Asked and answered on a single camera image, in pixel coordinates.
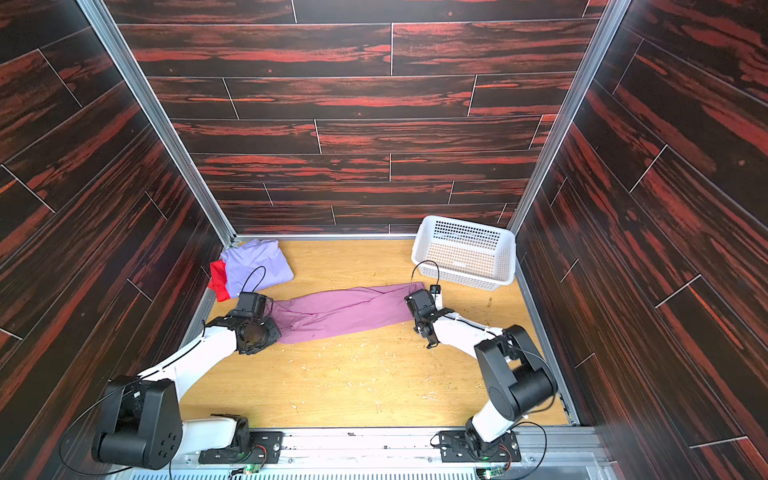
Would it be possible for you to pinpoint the magenta t-shirt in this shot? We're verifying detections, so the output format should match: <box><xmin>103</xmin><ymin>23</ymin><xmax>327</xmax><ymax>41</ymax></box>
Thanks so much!
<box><xmin>271</xmin><ymin>282</ymin><xmax>423</xmax><ymax>344</ymax></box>

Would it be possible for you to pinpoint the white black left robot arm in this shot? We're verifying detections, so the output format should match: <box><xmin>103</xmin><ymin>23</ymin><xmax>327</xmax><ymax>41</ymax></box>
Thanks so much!
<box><xmin>91</xmin><ymin>293</ymin><xmax>281</xmax><ymax>470</ymax></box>

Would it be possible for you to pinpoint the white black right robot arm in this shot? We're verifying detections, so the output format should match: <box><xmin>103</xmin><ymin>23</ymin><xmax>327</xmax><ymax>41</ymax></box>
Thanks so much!
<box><xmin>405</xmin><ymin>285</ymin><xmax>558</xmax><ymax>456</ymax></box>

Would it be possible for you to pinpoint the folded lavender t-shirt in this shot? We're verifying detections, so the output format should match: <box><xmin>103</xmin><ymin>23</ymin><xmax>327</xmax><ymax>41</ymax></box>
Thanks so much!
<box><xmin>221</xmin><ymin>240</ymin><xmax>294</xmax><ymax>298</ymax></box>

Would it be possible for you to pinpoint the white perforated plastic basket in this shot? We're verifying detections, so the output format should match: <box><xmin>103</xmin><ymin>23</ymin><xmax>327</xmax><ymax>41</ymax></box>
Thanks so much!
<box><xmin>411</xmin><ymin>215</ymin><xmax>516</xmax><ymax>291</ymax></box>

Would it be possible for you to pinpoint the folded red t-shirt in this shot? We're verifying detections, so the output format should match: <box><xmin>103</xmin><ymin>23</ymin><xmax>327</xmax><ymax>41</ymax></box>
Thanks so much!
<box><xmin>208</xmin><ymin>259</ymin><xmax>231</xmax><ymax>302</ymax></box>

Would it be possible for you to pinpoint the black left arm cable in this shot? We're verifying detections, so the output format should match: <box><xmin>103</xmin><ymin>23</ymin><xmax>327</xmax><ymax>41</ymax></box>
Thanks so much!
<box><xmin>58</xmin><ymin>265</ymin><xmax>268</xmax><ymax>478</ymax></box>

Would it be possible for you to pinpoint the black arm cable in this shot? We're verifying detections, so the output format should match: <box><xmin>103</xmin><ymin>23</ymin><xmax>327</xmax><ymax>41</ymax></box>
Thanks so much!
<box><xmin>58</xmin><ymin>265</ymin><xmax>268</xmax><ymax>478</ymax></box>
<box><xmin>410</xmin><ymin>259</ymin><xmax>559</xmax><ymax>480</ymax></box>

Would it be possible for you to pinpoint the aluminium back floor rail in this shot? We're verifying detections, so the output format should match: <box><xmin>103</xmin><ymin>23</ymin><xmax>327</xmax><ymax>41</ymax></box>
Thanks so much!
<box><xmin>231</xmin><ymin>233</ymin><xmax>417</xmax><ymax>244</ymax></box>

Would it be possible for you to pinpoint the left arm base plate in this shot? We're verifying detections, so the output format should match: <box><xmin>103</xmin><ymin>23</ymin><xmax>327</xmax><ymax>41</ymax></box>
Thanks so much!
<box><xmin>198</xmin><ymin>430</ymin><xmax>284</xmax><ymax>466</ymax></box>

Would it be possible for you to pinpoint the aluminium front rail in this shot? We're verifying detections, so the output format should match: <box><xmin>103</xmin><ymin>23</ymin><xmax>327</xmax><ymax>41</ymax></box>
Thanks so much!
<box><xmin>120</xmin><ymin>424</ymin><xmax>622</xmax><ymax>479</ymax></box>

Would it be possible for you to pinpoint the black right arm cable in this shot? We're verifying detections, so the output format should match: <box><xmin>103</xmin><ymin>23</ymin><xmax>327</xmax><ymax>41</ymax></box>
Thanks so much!
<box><xmin>410</xmin><ymin>259</ymin><xmax>559</xmax><ymax>480</ymax></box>

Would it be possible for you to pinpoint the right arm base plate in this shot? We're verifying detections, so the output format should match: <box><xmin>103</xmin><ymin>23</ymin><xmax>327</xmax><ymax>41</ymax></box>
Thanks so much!
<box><xmin>433</xmin><ymin>430</ymin><xmax>521</xmax><ymax>463</ymax></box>

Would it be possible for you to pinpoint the aluminium right floor rail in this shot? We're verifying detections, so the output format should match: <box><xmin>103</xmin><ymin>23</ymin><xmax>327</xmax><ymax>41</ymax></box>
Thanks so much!
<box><xmin>515</xmin><ymin>261</ymin><xmax>581</xmax><ymax>426</ymax></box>

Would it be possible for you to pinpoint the aluminium right corner post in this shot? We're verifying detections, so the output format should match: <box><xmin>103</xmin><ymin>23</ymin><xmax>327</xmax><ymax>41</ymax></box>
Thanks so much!
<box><xmin>508</xmin><ymin>0</ymin><xmax>631</xmax><ymax>235</ymax></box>

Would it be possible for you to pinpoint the aluminium corner post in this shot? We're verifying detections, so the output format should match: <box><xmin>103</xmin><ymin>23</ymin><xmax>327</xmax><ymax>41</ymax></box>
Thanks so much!
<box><xmin>76</xmin><ymin>0</ymin><xmax>237</xmax><ymax>248</ymax></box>
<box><xmin>508</xmin><ymin>0</ymin><xmax>631</xmax><ymax>235</ymax></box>

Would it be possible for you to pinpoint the aluminium left corner post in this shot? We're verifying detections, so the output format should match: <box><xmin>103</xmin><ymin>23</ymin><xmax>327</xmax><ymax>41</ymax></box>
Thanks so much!
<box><xmin>76</xmin><ymin>0</ymin><xmax>237</xmax><ymax>248</ymax></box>

